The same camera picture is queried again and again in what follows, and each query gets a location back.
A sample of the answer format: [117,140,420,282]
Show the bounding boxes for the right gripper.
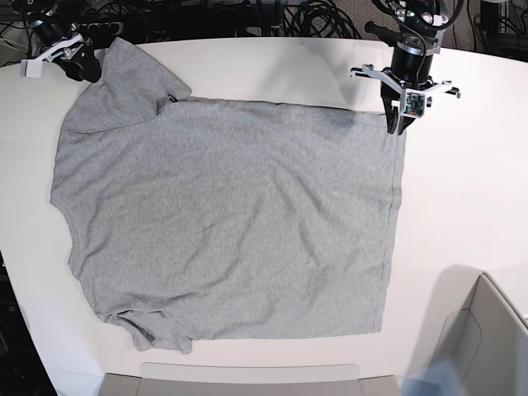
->
[28,24,101,83]

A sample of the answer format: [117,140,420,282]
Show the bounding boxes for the grey bin bottom centre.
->
[98,363,401,395]

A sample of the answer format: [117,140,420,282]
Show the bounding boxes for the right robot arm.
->
[8,1,101,83]

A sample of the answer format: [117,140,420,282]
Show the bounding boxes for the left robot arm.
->
[351,1,464,135]

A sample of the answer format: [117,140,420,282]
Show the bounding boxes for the black power strip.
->
[79,21,125,36]

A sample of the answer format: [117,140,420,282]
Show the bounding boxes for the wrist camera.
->
[20,59,43,78]
[400,90,427,119]

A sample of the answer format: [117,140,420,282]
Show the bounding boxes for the grey bin right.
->
[427,273,527,395]

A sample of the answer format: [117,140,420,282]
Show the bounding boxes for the grey bin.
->
[98,363,401,395]
[427,273,527,395]

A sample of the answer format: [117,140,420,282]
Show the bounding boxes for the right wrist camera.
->
[20,59,43,78]

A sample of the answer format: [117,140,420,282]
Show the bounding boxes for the black coiled cables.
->
[284,0,364,40]

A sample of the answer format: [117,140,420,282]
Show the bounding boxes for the grey T-shirt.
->
[50,39,405,354]

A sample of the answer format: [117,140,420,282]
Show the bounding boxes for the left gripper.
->
[350,35,461,135]

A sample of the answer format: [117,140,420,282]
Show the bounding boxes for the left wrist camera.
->
[400,90,427,119]

